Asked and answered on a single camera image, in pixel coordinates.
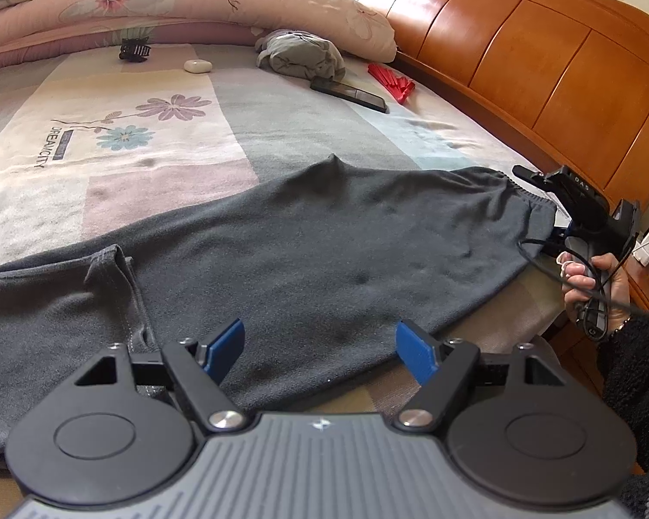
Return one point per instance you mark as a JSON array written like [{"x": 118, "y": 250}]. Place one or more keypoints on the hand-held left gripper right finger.
[{"x": 414, "y": 351}]

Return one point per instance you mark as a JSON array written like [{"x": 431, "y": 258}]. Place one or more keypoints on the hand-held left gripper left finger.
[{"x": 224, "y": 348}]

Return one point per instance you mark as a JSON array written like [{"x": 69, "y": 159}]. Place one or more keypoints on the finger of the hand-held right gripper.
[
  {"x": 533, "y": 178},
  {"x": 557, "y": 240}
]

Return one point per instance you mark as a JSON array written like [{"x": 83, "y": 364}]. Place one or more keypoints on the dark grey pants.
[{"x": 303, "y": 254}]

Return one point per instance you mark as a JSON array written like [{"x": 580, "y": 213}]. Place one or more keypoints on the person's right forearm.
[{"x": 638, "y": 384}]

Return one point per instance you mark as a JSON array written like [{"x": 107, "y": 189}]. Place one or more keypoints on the person's right hand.
[{"x": 619, "y": 286}]

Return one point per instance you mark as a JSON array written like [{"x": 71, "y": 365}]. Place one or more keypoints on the wooden bed headboard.
[{"x": 519, "y": 54}]

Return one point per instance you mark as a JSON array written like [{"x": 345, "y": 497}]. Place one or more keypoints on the red folding fan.
[{"x": 392, "y": 82}]

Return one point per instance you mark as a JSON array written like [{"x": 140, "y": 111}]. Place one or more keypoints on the black smartphone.
[{"x": 351, "y": 95}]

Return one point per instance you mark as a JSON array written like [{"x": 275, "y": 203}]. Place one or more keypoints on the crumpled grey cloth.
[{"x": 300, "y": 57}]

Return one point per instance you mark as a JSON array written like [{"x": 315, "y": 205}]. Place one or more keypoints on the white earbuds case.
[{"x": 198, "y": 66}]

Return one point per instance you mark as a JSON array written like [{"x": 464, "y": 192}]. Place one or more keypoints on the black hair claw clip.
[{"x": 135, "y": 52}]

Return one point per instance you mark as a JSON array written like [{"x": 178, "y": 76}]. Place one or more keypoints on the pink floral folded quilt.
[{"x": 222, "y": 5}]

